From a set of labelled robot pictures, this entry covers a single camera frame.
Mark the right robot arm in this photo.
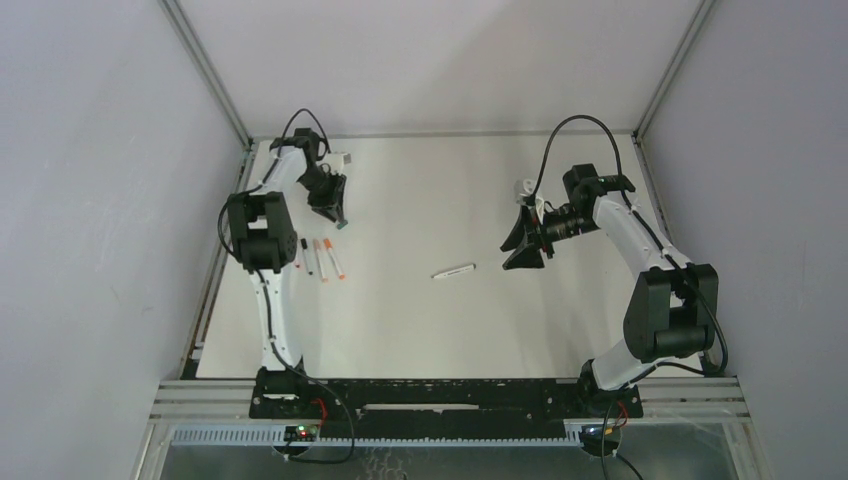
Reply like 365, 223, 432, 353
501, 164, 718, 399

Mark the white cable duct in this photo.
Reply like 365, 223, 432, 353
171, 423, 581, 447

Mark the white orange tip pen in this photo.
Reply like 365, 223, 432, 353
313, 238, 329, 283

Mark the controller board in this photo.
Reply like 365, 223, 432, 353
579, 425, 622, 458
283, 424, 320, 444

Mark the left camera cable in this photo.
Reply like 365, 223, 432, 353
217, 108, 356, 466

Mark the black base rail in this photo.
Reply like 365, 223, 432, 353
249, 377, 644, 438

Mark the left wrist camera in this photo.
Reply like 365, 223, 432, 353
325, 152, 352, 174

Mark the right camera cable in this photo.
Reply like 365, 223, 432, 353
529, 115, 730, 480

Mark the left controller board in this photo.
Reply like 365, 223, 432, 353
283, 424, 320, 444

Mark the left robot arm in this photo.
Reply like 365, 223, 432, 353
220, 127, 347, 384

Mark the right controller board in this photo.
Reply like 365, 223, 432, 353
579, 425, 622, 458

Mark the camera cable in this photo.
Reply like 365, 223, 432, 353
217, 108, 356, 466
529, 115, 730, 480

